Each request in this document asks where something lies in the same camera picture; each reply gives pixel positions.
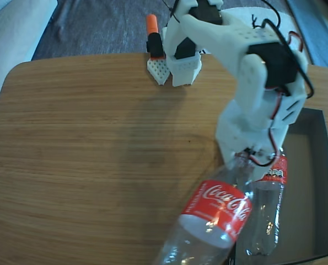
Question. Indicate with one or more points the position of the orange and black clamp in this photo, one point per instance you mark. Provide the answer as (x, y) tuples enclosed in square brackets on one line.
[(152, 23)]

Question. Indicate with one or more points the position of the blue-grey mat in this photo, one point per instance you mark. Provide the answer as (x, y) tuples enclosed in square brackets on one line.
[(318, 36)]

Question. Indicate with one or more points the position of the white sofa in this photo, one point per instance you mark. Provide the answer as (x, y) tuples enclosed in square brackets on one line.
[(9, 33)]

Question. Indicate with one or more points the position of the grey cardboard box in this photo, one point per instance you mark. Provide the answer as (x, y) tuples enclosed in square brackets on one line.
[(309, 179)]

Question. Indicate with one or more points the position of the dark grey carpet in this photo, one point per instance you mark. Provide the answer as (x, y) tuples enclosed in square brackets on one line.
[(97, 27)]

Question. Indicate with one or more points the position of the clear bottle script logo label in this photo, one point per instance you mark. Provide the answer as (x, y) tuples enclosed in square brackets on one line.
[(216, 201)]

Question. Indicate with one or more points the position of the clear bottle nutrition print label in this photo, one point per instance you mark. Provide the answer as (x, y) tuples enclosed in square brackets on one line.
[(265, 215)]

